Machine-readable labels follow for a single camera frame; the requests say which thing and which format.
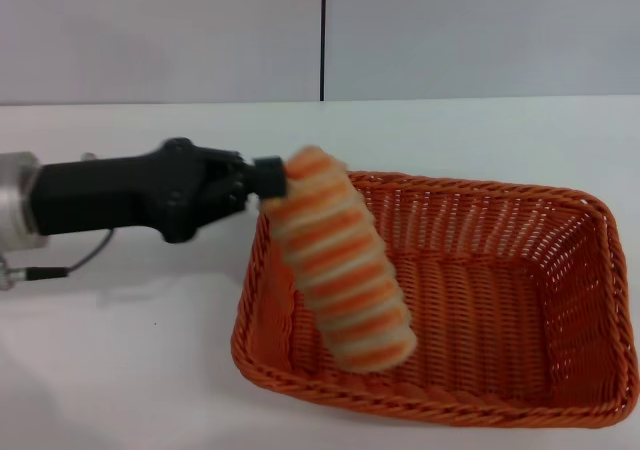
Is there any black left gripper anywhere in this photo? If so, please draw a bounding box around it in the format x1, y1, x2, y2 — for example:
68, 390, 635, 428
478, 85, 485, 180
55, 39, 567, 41
33, 137, 290, 245

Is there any orange white striped bread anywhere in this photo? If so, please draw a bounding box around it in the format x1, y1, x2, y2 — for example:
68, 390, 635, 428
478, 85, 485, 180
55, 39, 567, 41
259, 144, 419, 374

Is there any orange woven plastic basket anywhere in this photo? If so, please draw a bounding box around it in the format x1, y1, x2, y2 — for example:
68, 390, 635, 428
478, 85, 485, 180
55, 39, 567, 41
230, 170, 630, 425

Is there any black vertical wall strip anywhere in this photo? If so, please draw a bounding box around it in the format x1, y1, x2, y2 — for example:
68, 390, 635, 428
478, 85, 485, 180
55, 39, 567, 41
318, 0, 329, 104

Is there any thin black cable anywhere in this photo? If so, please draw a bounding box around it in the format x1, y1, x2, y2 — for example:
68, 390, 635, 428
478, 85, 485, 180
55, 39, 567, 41
19, 227, 117, 280

